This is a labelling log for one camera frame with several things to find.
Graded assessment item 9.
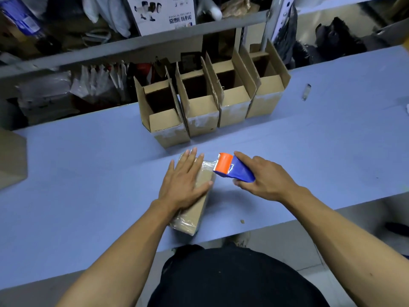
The grey metal shelf board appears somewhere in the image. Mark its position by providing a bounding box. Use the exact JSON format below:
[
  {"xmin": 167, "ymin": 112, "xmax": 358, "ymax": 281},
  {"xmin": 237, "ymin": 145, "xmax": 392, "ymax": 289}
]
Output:
[{"xmin": 0, "ymin": 10, "xmax": 269, "ymax": 81}]

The blue and orange tape dispenser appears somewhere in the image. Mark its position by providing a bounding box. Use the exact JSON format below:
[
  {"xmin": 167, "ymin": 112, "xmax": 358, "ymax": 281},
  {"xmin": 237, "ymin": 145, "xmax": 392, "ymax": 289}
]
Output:
[{"xmin": 213, "ymin": 153, "xmax": 256, "ymax": 183}]

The white cloth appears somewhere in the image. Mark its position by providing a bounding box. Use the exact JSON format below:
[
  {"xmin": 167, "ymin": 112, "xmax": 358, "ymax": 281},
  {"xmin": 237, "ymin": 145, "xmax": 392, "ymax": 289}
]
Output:
[{"xmin": 81, "ymin": 0, "xmax": 132, "ymax": 38}]

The perforated metal shelf post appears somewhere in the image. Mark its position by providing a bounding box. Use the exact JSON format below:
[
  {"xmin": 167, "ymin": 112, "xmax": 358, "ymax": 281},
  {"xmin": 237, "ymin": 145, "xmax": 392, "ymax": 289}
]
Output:
[{"xmin": 260, "ymin": 0, "xmax": 296, "ymax": 52}]

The plain brown cardboard box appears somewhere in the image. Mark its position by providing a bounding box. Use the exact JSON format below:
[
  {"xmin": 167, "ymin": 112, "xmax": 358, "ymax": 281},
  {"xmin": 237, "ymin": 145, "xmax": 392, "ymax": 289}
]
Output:
[{"xmin": 0, "ymin": 128, "xmax": 28, "ymax": 191}]

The black bag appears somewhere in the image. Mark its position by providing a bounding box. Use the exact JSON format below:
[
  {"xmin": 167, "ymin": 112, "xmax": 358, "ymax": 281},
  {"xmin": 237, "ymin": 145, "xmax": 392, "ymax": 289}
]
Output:
[{"xmin": 315, "ymin": 16, "xmax": 368, "ymax": 58}]

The crumpled brown paper bag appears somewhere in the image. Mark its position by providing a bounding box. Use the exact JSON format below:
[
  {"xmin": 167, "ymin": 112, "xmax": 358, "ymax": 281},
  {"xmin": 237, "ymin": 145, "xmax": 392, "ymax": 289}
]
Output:
[{"xmin": 220, "ymin": 0, "xmax": 260, "ymax": 19}]

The grey plastic wrapped parcel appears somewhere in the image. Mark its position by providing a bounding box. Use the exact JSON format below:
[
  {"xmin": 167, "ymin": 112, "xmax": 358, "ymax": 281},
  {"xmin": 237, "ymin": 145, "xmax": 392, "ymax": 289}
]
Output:
[{"xmin": 15, "ymin": 72, "xmax": 80, "ymax": 126}]

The row of clear plastic bags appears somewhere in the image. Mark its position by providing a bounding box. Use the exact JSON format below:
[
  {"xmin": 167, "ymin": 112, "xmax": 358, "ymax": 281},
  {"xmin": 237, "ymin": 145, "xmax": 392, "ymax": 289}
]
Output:
[{"xmin": 70, "ymin": 61, "xmax": 129, "ymax": 104}]

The person's right hand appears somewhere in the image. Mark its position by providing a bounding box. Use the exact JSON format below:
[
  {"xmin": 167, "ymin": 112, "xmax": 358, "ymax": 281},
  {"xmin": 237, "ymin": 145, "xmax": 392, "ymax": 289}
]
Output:
[{"xmin": 233, "ymin": 151, "xmax": 303, "ymax": 204}]

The person's left hand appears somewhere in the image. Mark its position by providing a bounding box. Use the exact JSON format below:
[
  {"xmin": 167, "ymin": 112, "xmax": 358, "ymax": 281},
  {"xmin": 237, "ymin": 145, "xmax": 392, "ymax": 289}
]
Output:
[{"xmin": 158, "ymin": 148, "xmax": 214, "ymax": 211}]

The person's left forearm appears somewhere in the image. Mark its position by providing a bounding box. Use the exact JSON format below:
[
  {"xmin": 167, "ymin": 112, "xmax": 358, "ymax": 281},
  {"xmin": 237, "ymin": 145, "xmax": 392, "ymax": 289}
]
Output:
[{"xmin": 56, "ymin": 199, "xmax": 183, "ymax": 307}]

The blue plastic package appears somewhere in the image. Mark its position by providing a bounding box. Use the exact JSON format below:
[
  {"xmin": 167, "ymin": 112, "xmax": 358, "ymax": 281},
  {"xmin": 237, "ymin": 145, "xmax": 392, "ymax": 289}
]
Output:
[{"xmin": 0, "ymin": 0, "xmax": 43, "ymax": 38}]

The taped cardboard box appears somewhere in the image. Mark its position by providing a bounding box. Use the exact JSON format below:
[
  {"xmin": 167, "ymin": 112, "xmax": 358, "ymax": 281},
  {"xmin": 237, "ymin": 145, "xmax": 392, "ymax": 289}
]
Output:
[{"xmin": 168, "ymin": 149, "xmax": 218, "ymax": 236}]

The person's black clothing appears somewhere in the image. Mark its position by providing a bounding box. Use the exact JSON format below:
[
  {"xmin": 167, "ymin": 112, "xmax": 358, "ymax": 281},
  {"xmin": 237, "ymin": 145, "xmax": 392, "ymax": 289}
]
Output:
[{"xmin": 148, "ymin": 244, "xmax": 330, "ymax": 307}]

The white printed product box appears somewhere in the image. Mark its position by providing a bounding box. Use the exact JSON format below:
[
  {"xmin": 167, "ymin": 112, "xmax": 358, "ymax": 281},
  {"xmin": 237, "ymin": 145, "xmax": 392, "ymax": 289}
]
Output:
[{"xmin": 125, "ymin": 0, "xmax": 197, "ymax": 37}]

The open cardboard box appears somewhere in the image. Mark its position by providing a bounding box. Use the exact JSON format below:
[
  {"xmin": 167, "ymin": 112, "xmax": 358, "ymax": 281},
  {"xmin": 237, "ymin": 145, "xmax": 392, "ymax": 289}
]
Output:
[
  {"xmin": 238, "ymin": 38, "xmax": 292, "ymax": 119},
  {"xmin": 134, "ymin": 66, "xmax": 191, "ymax": 149},
  {"xmin": 204, "ymin": 48, "xmax": 258, "ymax": 128},
  {"xmin": 175, "ymin": 57, "xmax": 224, "ymax": 138}
]

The person's right forearm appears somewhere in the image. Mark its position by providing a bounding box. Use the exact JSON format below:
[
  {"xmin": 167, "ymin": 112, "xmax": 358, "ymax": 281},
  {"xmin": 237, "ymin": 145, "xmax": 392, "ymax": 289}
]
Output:
[{"xmin": 281, "ymin": 186, "xmax": 409, "ymax": 307}]

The white plastic roll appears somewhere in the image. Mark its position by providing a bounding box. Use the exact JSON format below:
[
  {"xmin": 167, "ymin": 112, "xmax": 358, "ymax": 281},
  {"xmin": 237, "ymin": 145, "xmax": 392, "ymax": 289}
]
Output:
[{"xmin": 196, "ymin": 0, "xmax": 223, "ymax": 21}]

